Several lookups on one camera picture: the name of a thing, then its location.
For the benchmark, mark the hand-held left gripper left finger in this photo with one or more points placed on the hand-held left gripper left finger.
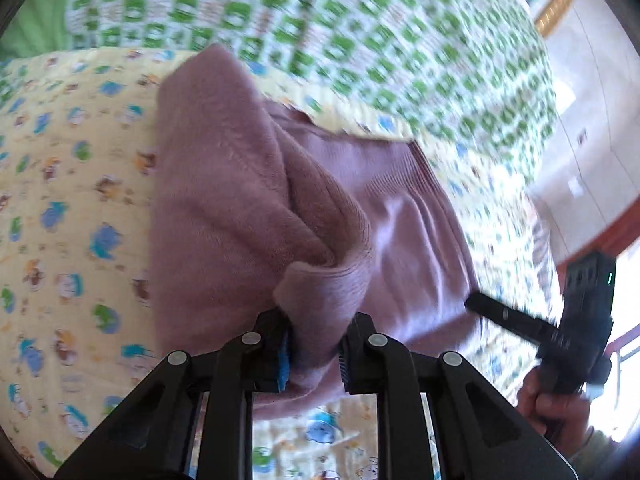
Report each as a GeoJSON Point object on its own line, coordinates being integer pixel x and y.
{"type": "Point", "coordinates": [282, 362]}

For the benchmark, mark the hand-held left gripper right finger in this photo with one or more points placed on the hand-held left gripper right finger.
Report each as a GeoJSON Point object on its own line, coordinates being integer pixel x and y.
{"type": "Point", "coordinates": [346, 365]}

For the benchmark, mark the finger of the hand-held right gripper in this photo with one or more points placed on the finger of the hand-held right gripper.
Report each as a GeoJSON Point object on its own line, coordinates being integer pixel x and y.
{"type": "Point", "coordinates": [505, 315]}

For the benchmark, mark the purple knit sweater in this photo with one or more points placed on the purple knit sweater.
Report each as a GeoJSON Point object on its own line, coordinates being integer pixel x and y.
{"type": "Point", "coordinates": [240, 200]}

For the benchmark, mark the person's right hand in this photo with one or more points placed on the person's right hand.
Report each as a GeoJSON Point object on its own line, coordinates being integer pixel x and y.
{"type": "Point", "coordinates": [550, 405]}

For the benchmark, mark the yellow cartoon print bed sheet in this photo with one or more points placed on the yellow cartoon print bed sheet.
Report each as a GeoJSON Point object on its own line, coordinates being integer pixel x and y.
{"type": "Point", "coordinates": [60, 185]}

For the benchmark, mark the green checkered quilt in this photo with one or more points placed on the green checkered quilt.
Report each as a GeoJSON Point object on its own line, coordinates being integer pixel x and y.
{"type": "Point", "coordinates": [350, 35]}

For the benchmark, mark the plain green cloth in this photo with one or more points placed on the plain green cloth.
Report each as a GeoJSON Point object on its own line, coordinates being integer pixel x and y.
{"type": "Point", "coordinates": [35, 25]}

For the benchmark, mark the red-brown wooden rail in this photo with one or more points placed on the red-brown wooden rail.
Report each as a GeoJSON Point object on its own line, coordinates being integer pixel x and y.
{"type": "Point", "coordinates": [600, 240]}

